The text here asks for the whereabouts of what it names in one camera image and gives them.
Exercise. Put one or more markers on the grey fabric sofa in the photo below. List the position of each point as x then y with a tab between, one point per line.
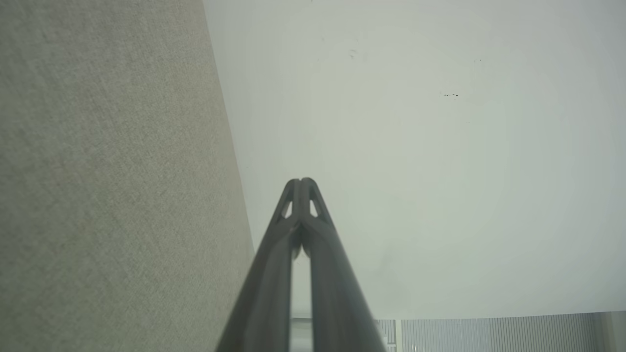
107	186

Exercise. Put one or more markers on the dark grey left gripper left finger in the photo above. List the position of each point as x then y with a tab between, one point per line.
266	293

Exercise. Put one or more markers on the grey ribbed panel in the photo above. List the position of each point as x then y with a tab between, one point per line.
489	335

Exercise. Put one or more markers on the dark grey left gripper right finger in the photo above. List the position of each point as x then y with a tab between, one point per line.
332	303

